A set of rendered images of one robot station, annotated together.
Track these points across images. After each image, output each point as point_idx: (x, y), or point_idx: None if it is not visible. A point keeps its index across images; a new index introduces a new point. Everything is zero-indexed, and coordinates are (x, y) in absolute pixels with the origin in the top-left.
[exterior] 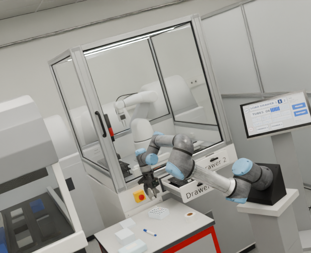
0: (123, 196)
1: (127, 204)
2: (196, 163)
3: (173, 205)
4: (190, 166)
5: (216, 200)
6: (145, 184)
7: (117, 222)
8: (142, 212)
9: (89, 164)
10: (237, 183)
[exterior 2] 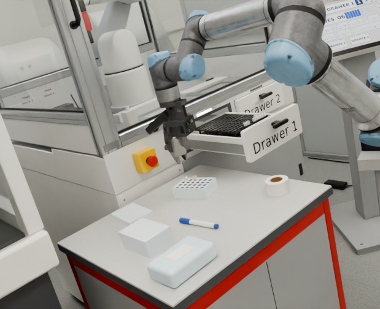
0: (115, 161)
1: (123, 176)
2: (238, 102)
3: (214, 173)
4: (325, 51)
5: (265, 171)
6: (169, 130)
7: (88, 221)
8: (151, 192)
9: (18, 116)
10: None
